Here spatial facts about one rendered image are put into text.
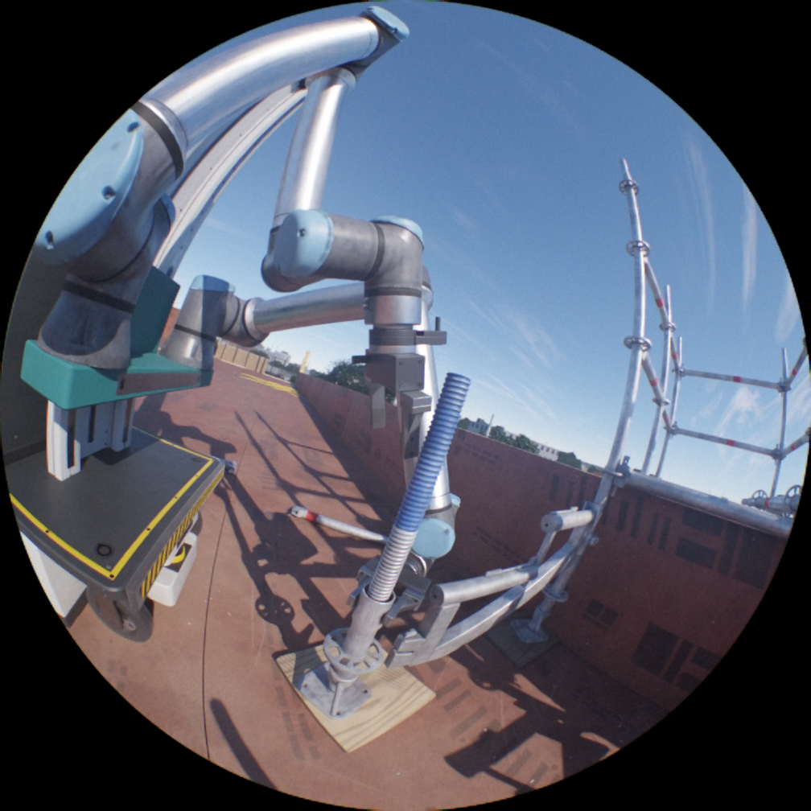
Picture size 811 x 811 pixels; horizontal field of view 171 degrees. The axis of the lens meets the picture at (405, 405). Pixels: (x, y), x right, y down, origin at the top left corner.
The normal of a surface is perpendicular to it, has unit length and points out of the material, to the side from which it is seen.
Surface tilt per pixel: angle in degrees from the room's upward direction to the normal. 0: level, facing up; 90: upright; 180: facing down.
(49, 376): 90
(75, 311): 70
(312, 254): 121
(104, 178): 95
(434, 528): 95
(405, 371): 97
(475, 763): 0
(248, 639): 0
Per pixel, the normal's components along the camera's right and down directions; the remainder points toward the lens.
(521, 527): -0.84, -0.29
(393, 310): 0.03, 0.29
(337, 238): 0.67, 0.33
